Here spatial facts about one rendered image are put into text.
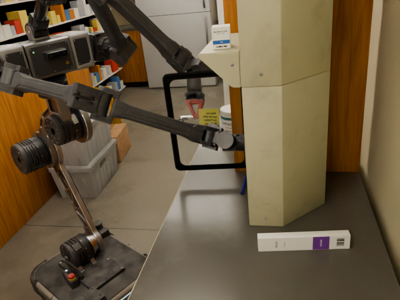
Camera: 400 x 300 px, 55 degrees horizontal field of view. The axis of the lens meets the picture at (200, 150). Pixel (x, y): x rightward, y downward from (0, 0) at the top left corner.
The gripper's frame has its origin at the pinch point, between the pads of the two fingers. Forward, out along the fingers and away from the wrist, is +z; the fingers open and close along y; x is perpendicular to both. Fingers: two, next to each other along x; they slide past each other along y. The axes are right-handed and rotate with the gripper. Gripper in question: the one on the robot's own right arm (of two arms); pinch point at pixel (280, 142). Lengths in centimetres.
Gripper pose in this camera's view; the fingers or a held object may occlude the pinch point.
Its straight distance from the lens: 130.8
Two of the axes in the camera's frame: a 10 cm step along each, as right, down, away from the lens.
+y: 2.1, -4.3, 8.8
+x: 1.0, 9.1, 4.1
